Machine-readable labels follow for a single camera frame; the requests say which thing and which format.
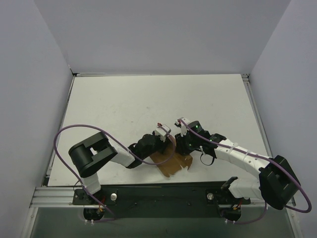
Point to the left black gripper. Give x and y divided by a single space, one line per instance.
163 144

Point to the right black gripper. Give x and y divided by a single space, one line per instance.
180 145

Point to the brown cardboard box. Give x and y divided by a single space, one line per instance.
173 165

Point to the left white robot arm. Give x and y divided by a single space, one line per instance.
91 154

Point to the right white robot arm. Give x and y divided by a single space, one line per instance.
275 182

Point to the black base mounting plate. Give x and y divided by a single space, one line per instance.
160 200

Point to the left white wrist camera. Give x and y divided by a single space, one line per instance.
162 131

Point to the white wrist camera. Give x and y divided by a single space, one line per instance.
182 123
162 131

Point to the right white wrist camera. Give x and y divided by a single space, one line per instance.
182 123

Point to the aluminium frame rail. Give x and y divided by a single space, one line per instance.
172 142

